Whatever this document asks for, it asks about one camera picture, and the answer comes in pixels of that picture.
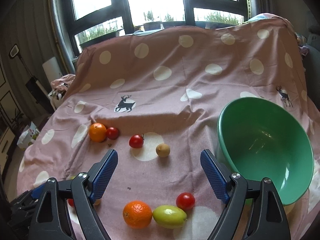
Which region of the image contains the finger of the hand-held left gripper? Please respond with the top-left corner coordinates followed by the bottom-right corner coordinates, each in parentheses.
top-left (7, 184), bottom-right (48, 232)

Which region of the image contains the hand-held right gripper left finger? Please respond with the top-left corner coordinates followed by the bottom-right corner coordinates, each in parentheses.
top-left (29, 149), bottom-right (118, 240)

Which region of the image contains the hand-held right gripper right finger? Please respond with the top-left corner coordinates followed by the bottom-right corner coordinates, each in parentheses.
top-left (200, 149), bottom-right (292, 240)

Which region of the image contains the orange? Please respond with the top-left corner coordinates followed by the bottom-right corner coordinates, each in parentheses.
top-left (122, 200), bottom-right (153, 229)
top-left (89, 122), bottom-right (107, 143)

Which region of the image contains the small brown kiwi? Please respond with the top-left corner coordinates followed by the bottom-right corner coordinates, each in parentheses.
top-left (155, 143), bottom-right (171, 158)

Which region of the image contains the green plastic bowl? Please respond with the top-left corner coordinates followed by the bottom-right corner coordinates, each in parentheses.
top-left (217, 97), bottom-right (314, 207)

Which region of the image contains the green citrus fruit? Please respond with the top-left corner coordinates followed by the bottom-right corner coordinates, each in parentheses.
top-left (152, 205), bottom-right (188, 229)

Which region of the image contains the white and green carton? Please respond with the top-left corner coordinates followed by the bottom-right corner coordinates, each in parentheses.
top-left (17, 122), bottom-right (42, 151)

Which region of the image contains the white shopping bag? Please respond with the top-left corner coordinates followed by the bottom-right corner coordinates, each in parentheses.
top-left (48, 90), bottom-right (67, 110)

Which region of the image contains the pink polka-dot deer blanket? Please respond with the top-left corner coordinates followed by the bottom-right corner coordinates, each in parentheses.
top-left (16, 12), bottom-right (320, 240)

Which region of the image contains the pink plastic bag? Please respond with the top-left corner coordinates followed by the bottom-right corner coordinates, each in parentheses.
top-left (50, 74), bottom-right (77, 92)

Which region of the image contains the black upright cleaner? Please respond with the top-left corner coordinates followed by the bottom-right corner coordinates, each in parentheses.
top-left (9, 44), bottom-right (54, 110)

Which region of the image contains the white cylinder appliance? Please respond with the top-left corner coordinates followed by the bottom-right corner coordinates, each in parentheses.
top-left (42, 57), bottom-right (62, 80)

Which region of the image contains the black planter box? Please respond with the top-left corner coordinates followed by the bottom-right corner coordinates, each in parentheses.
top-left (161, 20), bottom-right (196, 29)
top-left (142, 21), bottom-right (163, 31)
top-left (79, 30), bottom-right (125, 48)

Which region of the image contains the grey sofa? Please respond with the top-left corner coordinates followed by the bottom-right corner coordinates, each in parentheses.
top-left (302, 25), bottom-right (320, 98)

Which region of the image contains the purple patterned cloth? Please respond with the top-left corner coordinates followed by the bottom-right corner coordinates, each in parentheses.
top-left (295, 30), bottom-right (310, 55)

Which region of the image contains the light blue sheet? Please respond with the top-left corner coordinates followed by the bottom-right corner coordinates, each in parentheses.
top-left (247, 13), bottom-right (278, 23)

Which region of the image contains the black framed window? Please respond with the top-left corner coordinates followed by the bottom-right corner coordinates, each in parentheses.
top-left (49, 0), bottom-right (252, 55)

